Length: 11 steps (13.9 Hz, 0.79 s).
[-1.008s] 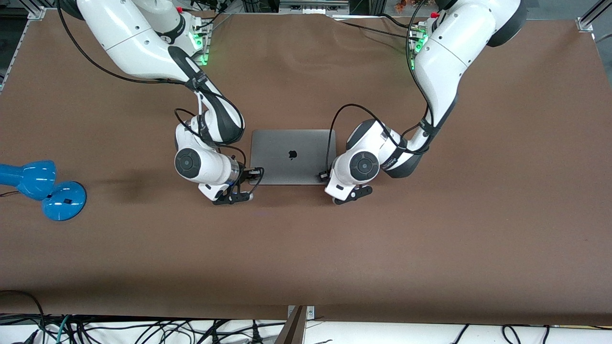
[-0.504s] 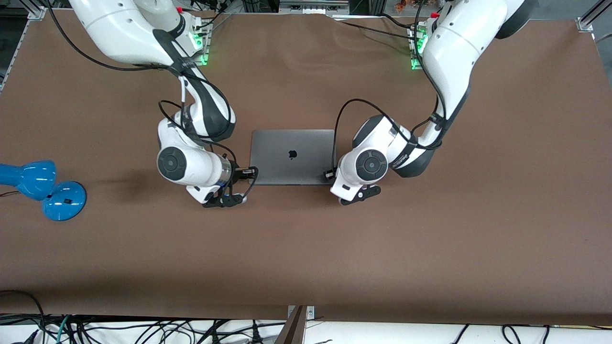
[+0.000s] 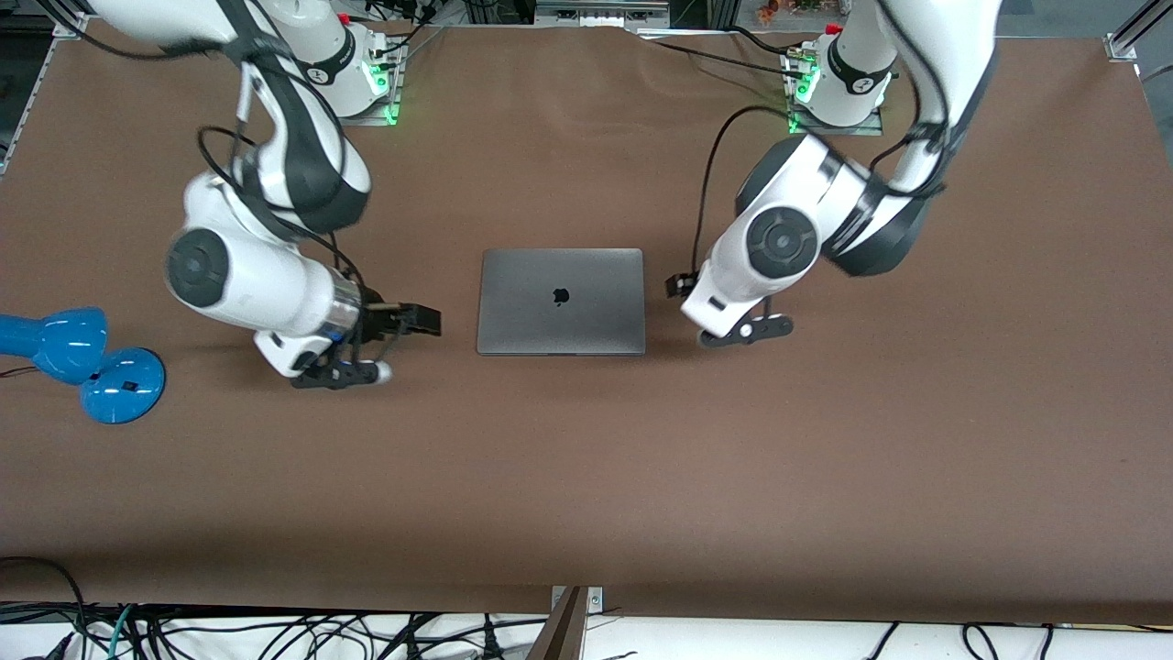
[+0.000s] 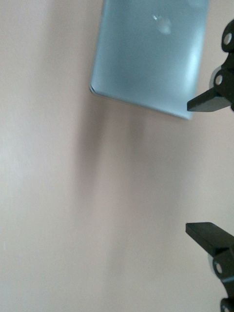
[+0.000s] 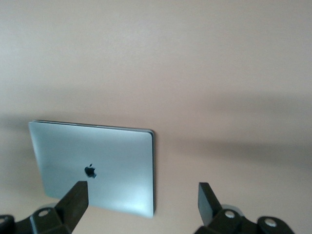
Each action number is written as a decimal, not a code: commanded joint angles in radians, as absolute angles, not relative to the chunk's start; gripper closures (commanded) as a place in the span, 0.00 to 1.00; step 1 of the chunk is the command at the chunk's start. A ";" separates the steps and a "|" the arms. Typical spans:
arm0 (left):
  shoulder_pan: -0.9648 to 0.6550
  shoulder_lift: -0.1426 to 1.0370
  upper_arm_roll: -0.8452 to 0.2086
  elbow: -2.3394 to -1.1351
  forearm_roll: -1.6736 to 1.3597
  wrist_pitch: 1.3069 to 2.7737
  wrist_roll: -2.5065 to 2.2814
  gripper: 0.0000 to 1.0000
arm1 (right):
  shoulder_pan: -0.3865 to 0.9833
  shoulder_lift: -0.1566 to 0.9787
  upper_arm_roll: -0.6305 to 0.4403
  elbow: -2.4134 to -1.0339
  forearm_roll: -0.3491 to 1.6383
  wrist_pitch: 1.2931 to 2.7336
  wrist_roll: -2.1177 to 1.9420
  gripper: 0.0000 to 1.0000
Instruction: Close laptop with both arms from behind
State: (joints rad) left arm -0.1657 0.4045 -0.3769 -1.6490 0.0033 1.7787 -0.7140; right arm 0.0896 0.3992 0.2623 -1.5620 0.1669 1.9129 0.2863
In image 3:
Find teal cable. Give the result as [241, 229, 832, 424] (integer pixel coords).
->
[108, 605, 138, 660]

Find dark metal beam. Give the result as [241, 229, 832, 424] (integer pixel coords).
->
[524, 587, 589, 660]

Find black looping floor cable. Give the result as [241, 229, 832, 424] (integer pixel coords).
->
[0, 556, 88, 660]

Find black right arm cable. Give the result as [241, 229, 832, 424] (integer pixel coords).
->
[197, 124, 397, 368]

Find grey electrical box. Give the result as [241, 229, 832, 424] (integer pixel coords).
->
[534, 0, 672, 28]

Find blue desk lamp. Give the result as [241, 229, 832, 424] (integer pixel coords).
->
[0, 307, 168, 425]

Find long black table cable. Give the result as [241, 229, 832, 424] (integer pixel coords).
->
[652, 39, 807, 82]

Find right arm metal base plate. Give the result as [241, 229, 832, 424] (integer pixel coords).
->
[302, 37, 406, 127]

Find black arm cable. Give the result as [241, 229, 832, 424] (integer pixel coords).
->
[692, 104, 798, 276]
[197, 124, 397, 368]

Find short black table cable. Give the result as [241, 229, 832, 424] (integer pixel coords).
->
[729, 26, 807, 58]

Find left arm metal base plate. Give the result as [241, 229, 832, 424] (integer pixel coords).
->
[784, 50, 885, 137]

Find grey laptop computer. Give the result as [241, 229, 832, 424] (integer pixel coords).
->
[476, 247, 647, 358]

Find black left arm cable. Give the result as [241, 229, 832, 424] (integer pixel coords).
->
[692, 104, 798, 276]

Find black base cable bundle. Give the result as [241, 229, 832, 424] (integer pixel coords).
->
[371, 0, 450, 61]

